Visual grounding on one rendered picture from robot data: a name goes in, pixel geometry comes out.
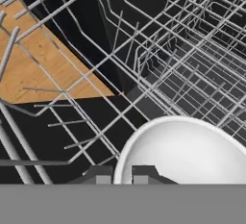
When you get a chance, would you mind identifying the grey wire dishwasher rack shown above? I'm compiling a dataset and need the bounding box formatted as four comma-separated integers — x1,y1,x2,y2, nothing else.
0,0,246,186

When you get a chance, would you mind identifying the black dishwasher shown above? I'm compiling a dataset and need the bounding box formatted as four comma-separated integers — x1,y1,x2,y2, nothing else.
0,0,246,186

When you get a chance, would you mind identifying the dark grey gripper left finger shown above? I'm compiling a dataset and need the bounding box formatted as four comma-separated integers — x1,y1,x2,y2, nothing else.
66,164,115,186

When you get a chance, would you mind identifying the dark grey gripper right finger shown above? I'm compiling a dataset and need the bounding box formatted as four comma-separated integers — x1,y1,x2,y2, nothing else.
131,164,179,186

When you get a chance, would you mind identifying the white bowl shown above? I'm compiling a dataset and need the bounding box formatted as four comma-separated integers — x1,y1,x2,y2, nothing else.
112,115,246,186

